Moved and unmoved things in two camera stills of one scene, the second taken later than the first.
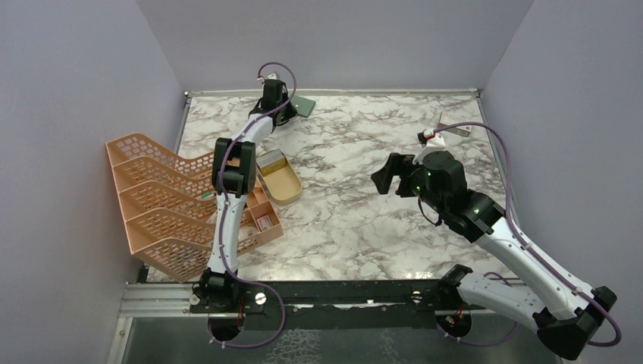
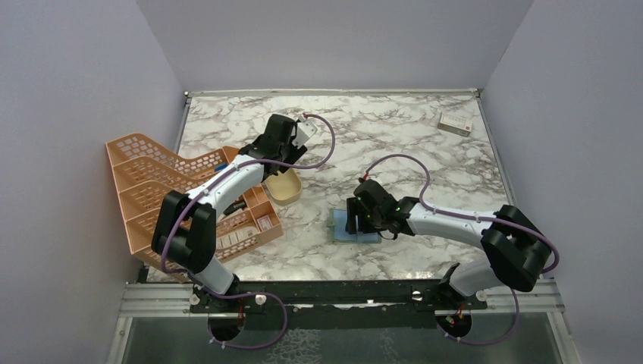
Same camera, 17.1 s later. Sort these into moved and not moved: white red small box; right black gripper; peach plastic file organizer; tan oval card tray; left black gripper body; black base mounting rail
Moved: left black gripper body; right black gripper
Not moved: white red small box; black base mounting rail; tan oval card tray; peach plastic file organizer
